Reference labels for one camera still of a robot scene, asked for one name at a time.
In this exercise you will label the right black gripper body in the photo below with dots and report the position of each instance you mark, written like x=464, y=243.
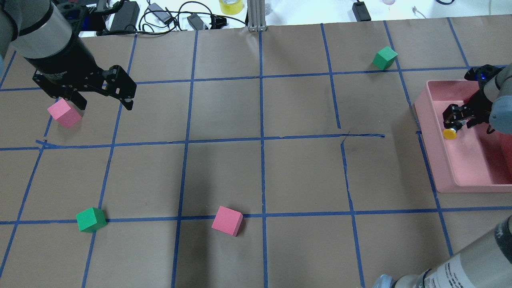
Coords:
x=481, y=101

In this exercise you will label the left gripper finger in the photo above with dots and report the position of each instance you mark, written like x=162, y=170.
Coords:
x=79, y=101
x=128, y=104

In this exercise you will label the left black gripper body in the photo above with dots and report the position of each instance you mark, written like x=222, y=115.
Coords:
x=66, y=60

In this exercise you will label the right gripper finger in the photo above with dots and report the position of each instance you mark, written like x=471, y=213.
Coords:
x=467, y=123
x=448, y=121

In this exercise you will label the yellow push button switch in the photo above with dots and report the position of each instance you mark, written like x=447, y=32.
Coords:
x=450, y=133

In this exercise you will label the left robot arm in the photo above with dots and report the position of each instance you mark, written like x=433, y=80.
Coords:
x=46, y=34

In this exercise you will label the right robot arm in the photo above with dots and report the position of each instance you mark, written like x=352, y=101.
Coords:
x=486, y=262

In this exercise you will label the pink cube far side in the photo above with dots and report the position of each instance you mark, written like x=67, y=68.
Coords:
x=64, y=113

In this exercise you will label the pink cube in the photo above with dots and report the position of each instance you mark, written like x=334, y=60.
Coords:
x=64, y=113
x=227, y=221

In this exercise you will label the pink plastic bin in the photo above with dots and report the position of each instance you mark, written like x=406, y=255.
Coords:
x=473, y=162

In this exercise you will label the green cube near bin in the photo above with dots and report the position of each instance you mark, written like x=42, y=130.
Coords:
x=384, y=58

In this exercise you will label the green cube near base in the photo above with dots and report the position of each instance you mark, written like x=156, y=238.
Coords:
x=91, y=220

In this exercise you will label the black power adapter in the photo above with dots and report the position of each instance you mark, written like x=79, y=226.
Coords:
x=360, y=11

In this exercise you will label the yellow tape roll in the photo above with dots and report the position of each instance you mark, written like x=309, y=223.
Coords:
x=231, y=7

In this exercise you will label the pink cube centre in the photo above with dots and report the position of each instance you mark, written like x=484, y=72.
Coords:
x=227, y=221

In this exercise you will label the aluminium frame post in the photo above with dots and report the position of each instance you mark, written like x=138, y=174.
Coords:
x=256, y=15

